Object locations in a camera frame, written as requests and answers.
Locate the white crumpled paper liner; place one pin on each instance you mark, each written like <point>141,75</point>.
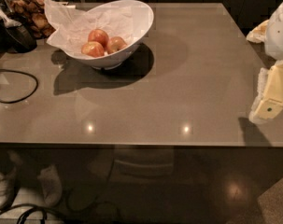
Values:
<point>72,26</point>

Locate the right white sneaker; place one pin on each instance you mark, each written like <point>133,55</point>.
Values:
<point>51,185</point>

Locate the red apple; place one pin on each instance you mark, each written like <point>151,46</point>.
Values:
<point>93,48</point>
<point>99,36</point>
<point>115,44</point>

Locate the white sneaker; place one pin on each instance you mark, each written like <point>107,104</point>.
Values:
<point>7,189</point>
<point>51,185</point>

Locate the left white sneaker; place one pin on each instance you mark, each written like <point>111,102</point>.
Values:
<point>7,189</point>

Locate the jar of brown snacks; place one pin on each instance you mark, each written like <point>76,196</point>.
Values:
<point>33,14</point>

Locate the white ceramic bowl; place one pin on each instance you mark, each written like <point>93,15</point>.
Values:
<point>142,21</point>

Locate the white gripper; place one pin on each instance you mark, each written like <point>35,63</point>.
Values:
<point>279,32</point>

